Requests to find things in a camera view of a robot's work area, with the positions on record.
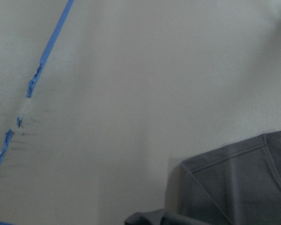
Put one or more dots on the dark brown t-shirt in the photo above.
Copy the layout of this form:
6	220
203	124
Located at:
238	184

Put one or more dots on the blue tape grid lines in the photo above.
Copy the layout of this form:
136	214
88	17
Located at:
44	61

